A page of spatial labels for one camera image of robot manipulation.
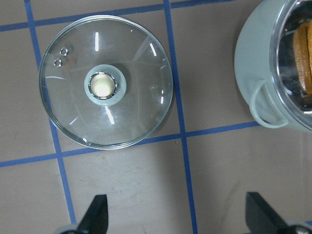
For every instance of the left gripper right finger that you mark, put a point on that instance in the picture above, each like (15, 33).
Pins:
(260, 217)

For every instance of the pale green cooking pot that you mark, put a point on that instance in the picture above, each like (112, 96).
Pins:
(265, 68)

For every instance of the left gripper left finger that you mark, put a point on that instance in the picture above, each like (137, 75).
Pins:
(96, 218)

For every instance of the yellow corn cob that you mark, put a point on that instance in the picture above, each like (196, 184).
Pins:
(302, 47)

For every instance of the glass pot lid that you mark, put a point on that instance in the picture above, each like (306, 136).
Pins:
(105, 82)

